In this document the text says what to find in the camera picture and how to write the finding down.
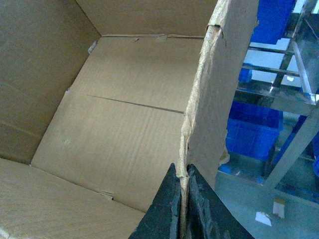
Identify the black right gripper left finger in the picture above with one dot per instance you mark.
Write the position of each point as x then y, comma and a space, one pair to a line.
162, 219

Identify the large cardboard box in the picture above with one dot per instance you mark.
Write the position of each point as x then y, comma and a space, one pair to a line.
99, 97

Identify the blue plastic crate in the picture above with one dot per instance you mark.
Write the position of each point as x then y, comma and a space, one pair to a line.
252, 130
272, 16

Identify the metal shelf rack frame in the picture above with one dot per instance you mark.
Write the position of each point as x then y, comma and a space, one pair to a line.
285, 77

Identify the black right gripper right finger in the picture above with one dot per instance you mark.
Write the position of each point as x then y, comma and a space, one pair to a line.
208, 217

